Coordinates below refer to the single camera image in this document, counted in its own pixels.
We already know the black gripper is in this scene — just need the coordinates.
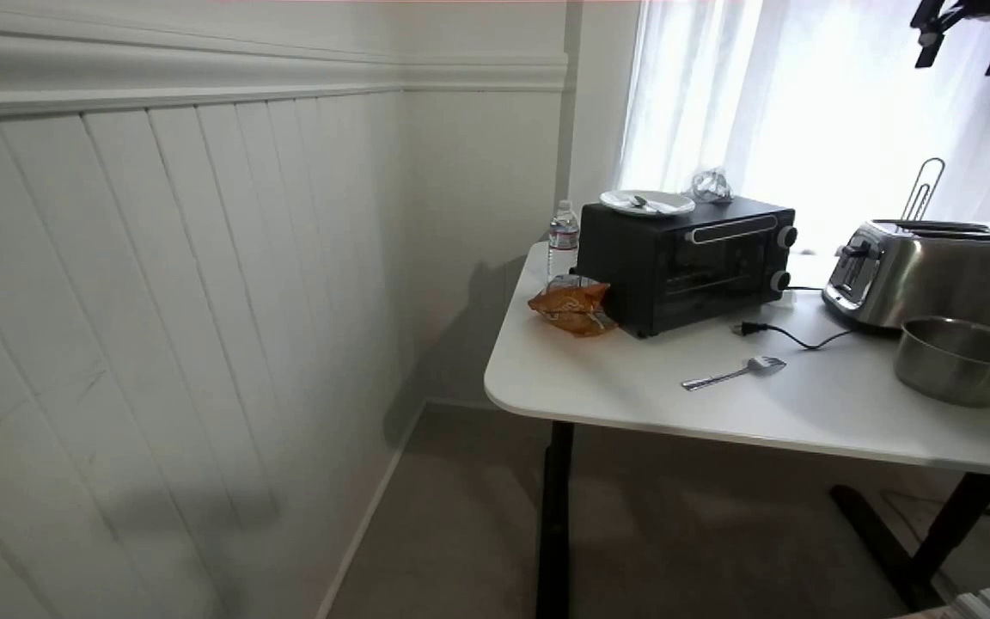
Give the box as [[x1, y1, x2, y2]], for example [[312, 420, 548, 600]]
[[909, 0, 990, 78]]

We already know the chrome two-slot toaster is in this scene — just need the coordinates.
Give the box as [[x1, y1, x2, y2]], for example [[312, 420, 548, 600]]
[[818, 215, 990, 339]]

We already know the black toaster oven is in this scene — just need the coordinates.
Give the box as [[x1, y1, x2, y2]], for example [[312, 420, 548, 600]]
[[575, 194, 806, 339]]

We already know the white sheer curtain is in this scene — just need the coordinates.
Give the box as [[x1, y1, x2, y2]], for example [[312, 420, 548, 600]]
[[617, 0, 990, 272]]

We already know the clear glass object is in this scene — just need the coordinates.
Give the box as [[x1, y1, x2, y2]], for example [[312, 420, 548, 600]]
[[688, 165, 739, 211]]

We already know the stainless steel saucepan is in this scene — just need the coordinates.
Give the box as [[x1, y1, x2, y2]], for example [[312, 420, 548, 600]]
[[891, 313, 990, 413]]

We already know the white plate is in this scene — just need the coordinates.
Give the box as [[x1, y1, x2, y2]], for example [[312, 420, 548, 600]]
[[599, 185, 703, 219]]

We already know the silver metal fork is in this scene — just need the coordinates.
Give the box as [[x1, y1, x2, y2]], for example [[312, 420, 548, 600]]
[[679, 350, 791, 397]]

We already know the clear plastic water bottle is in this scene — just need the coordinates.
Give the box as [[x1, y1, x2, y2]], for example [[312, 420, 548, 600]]
[[542, 195, 586, 282]]

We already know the angled black table leg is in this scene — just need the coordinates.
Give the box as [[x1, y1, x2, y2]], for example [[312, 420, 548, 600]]
[[824, 468, 990, 613]]

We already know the straight black table leg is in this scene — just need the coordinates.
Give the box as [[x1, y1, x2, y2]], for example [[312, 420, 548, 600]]
[[534, 420, 582, 619]]

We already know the black cable with plug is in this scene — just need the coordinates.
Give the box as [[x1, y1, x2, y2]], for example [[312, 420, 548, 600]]
[[732, 318, 855, 355]]

